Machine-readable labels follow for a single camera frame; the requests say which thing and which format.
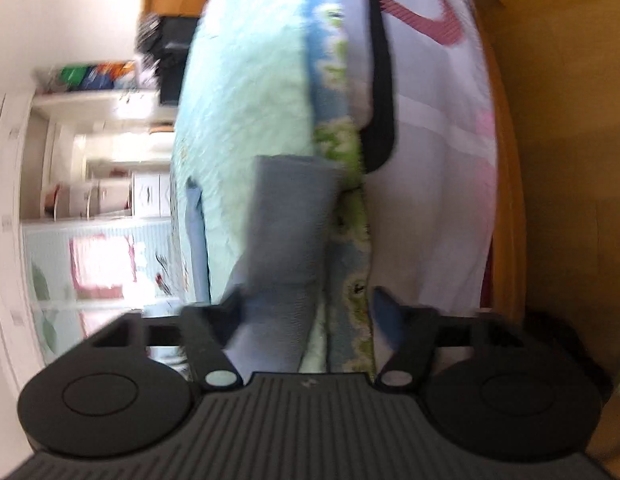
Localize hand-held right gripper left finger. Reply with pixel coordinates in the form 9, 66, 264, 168
92, 287, 243, 391

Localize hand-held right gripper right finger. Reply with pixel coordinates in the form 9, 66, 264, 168
371, 287, 525, 392

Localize blue-grey pants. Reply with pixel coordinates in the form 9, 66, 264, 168
185, 155, 343, 375

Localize pink-bordered poster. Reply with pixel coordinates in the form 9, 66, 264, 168
70, 237, 141, 301

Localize white drawer cabinet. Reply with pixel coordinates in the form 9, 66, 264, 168
132, 172, 173, 218

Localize white pink-print bed sheet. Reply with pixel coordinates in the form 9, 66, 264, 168
335, 0, 498, 311

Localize pale blue sliding-door wardrobe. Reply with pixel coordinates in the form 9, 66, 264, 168
0, 92, 188, 366

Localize shelf with colourful bags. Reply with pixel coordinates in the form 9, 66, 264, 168
50, 60, 138, 93

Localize black strap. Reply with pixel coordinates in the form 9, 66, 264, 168
355, 0, 398, 173

